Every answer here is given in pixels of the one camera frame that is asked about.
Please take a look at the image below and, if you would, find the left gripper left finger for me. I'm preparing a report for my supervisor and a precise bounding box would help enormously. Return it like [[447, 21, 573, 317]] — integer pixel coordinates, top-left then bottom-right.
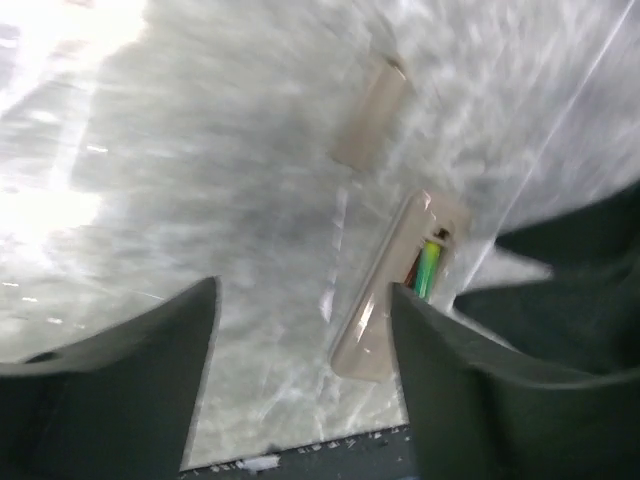
[[1, 277, 220, 479]]

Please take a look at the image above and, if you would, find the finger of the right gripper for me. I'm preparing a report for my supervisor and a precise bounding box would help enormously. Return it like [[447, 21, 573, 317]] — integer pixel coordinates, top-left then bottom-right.
[[454, 272, 639, 373], [495, 181, 639, 300]]

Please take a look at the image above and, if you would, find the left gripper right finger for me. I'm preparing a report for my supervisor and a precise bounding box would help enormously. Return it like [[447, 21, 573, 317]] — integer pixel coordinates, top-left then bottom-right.
[[390, 284, 639, 479]]

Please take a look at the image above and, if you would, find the beige remote control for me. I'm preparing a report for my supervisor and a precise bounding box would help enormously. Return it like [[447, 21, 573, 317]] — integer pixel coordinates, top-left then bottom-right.
[[329, 190, 471, 382]]

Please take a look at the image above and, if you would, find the green battery table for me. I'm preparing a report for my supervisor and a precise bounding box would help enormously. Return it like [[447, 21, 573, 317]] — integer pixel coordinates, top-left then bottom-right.
[[413, 241, 442, 299]]

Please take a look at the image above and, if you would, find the beige battery compartment cover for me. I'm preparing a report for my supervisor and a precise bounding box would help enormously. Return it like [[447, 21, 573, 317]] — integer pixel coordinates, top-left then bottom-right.
[[330, 56, 409, 172]]

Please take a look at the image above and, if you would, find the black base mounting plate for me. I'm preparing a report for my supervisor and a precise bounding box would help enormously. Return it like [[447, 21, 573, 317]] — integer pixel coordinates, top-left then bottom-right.
[[178, 425, 420, 480]]

